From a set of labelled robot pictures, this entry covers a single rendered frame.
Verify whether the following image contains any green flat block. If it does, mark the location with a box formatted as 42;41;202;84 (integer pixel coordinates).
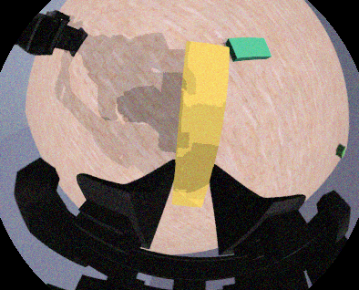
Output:
226;37;271;62

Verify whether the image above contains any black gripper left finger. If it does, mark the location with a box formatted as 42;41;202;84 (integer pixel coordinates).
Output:
77;160;176;249

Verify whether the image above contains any yellow bar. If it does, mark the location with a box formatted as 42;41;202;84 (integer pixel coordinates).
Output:
172;42;230;208

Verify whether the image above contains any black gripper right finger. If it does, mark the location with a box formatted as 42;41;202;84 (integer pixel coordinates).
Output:
209;163;306;255

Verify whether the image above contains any small green block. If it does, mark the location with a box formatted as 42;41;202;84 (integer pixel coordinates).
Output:
336;144;344;160

